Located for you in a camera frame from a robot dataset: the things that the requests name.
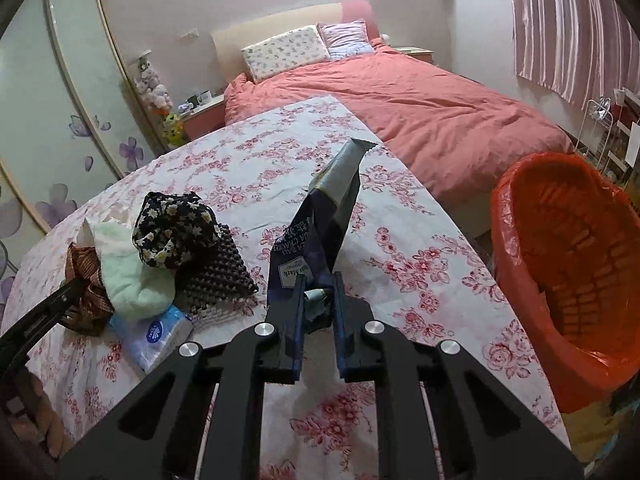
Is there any pale green cloth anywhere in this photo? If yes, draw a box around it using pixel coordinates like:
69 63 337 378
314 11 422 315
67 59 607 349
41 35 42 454
92 220 176 318

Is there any plush toy bouquet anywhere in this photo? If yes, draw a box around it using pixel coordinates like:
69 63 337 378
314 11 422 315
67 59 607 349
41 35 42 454
134 57 173 111

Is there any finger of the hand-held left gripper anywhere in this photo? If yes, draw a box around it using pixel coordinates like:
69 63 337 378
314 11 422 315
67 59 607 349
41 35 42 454
0 278 87 377

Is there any bed with pink duvet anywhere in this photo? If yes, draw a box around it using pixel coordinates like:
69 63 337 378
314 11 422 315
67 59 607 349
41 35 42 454
223 45 576 206

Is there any pink striped pillow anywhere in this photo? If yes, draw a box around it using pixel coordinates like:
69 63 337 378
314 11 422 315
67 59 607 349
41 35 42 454
317 20 375 61

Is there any white shelf trolley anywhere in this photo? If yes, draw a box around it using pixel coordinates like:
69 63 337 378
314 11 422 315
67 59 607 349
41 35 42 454
607 87 640 182

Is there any white bed base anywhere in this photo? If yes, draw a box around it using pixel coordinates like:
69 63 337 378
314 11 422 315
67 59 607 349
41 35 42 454
457 192 497 242

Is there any yellow plush toy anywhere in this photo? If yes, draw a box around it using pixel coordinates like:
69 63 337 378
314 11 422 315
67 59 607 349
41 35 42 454
162 112 184 149

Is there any white tissue packet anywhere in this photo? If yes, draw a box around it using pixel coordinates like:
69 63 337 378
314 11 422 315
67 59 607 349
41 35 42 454
107 304 195 373

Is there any pink floral tablecloth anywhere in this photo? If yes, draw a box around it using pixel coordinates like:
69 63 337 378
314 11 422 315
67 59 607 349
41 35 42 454
0 95 571 480

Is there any beige and pink headboard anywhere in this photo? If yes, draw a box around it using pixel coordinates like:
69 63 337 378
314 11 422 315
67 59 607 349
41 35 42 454
212 0 373 86

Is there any dark blue snack packet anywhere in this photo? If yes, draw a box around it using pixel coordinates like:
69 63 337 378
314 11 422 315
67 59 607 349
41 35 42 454
265 137 378 336

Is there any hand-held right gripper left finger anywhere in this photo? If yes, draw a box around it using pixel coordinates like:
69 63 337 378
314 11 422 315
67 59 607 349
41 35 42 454
52 274 308 480

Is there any wardrobe with flower-print sliding doors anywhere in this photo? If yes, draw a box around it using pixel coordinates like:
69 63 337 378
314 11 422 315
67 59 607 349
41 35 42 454
0 0 167 311

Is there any pink nightstand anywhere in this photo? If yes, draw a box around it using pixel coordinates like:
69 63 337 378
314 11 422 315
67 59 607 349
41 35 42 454
182 95 226 141

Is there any wooden nightstand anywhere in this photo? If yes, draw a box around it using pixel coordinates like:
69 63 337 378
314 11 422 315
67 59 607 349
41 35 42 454
392 46 434 64

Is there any brown striped cloth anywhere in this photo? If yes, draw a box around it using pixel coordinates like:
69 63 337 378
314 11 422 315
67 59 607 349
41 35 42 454
65 242 113 336

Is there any white floral pillow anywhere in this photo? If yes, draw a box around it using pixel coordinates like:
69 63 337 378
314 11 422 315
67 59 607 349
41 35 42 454
241 25 331 84

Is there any black egg-crate foam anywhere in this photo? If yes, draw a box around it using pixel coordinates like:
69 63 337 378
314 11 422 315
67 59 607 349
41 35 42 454
175 225 259 316

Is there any black floral cloth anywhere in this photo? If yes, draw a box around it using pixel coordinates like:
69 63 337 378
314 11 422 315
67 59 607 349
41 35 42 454
131 191 223 271

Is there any pink striped curtain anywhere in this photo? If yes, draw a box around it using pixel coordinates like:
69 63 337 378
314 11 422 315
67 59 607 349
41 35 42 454
507 0 632 107

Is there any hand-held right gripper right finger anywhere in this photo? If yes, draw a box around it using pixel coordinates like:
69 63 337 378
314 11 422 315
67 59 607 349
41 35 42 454
330 271 586 480

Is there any orange basket with red liner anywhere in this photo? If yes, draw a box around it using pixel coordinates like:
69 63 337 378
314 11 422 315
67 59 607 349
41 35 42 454
490 152 640 413

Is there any white wire rack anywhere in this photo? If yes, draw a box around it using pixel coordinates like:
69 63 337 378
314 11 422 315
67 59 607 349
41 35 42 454
574 97 616 162

